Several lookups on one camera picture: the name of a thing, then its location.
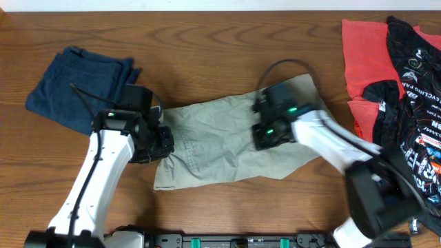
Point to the black printed cycling jersey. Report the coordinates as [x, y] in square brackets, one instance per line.
[409, 116]

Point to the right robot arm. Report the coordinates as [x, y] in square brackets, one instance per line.
[380, 191]

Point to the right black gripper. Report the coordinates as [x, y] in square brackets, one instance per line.
[259, 121]

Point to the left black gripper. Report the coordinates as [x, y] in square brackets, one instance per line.
[165, 142]

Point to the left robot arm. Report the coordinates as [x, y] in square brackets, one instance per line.
[119, 137]

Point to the khaki green shorts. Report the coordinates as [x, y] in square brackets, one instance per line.
[213, 144]

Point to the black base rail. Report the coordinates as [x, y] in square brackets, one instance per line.
[241, 241]

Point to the folded navy blue garment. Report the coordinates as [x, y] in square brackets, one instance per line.
[78, 84]

